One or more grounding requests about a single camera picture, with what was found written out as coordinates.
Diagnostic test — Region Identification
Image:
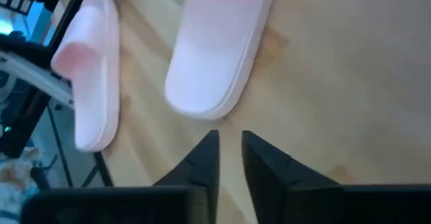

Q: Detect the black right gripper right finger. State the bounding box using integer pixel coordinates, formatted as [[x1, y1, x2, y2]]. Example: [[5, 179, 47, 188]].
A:
[[241, 130, 431, 224]]

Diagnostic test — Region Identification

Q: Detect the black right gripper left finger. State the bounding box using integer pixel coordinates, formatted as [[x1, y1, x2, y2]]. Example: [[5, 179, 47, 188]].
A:
[[22, 129, 220, 224]]

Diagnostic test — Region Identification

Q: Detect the pink slide sandal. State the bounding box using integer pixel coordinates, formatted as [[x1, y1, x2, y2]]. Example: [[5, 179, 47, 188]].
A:
[[50, 0, 121, 153], [164, 0, 280, 120]]

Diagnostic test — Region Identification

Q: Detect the black table frame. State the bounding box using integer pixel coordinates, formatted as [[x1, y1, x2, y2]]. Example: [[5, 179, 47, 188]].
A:
[[0, 0, 115, 188]]

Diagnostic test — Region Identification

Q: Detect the silver aluminium rail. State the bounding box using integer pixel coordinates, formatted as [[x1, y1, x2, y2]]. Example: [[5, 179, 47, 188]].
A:
[[0, 50, 75, 109]]

